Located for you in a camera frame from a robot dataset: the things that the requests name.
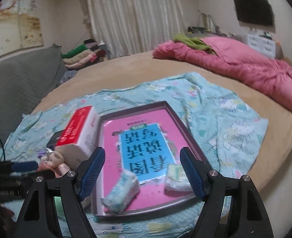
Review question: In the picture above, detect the beige teddy bear with crown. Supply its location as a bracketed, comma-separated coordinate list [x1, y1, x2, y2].
[37, 146, 75, 179]

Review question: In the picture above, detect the green patterned tissue pack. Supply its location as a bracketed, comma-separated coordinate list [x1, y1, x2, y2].
[164, 164, 192, 192]

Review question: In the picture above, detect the blue patterned tissue pack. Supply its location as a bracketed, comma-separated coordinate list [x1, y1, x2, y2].
[102, 170, 140, 214]

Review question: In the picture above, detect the light blue cartoon blanket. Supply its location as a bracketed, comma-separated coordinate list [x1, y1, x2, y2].
[0, 71, 269, 238]

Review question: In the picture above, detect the red and white carton box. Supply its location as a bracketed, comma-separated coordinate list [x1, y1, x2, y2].
[55, 106, 100, 170]

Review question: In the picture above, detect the grey quilted sofa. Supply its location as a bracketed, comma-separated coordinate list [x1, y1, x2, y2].
[0, 45, 67, 146]

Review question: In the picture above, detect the tan bed sheet mattress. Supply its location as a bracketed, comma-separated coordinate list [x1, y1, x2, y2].
[34, 52, 292, 190]

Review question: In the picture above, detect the pink and blue picture book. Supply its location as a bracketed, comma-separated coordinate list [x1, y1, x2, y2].
[99, 108, 192, 213]

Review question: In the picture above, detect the dark-framed pink box tray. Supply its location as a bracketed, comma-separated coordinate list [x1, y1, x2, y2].
[91, 101, 211, 218]

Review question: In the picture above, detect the pink quilted duvet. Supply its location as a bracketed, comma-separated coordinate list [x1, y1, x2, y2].
[153, 36, 292, 112]

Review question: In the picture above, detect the stack of folded clothes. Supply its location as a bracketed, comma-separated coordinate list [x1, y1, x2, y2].
[62, 39, 109, 70]

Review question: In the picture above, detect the white drawer cabinet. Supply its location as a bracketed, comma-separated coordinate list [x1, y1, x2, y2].
[247, 34, 276, 59]

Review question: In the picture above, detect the green cloth on bed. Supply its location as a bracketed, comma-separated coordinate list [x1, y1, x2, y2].
[174, 33, 215, 54]

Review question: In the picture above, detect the white pleated curtain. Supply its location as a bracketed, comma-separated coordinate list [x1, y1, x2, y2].
[87, 0, 198, 58]

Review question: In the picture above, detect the landscape wall painting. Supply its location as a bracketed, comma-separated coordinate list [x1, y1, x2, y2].
[0, 0, 44, 57]

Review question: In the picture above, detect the black wall television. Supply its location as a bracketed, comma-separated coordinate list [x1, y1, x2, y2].
[234, 0, 274, 26]

